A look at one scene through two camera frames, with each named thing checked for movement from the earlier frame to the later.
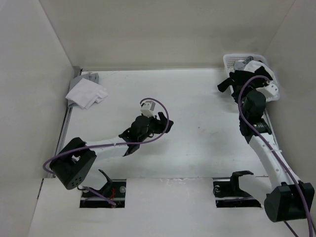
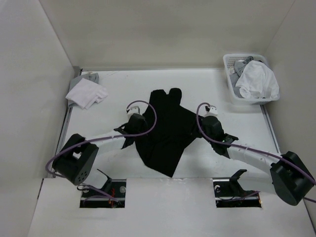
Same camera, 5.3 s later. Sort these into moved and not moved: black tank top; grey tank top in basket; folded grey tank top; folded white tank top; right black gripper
Moved: black tank top; right black gripper
Not moved: folded grey tank top; folded white tank top; grey tank top in basket
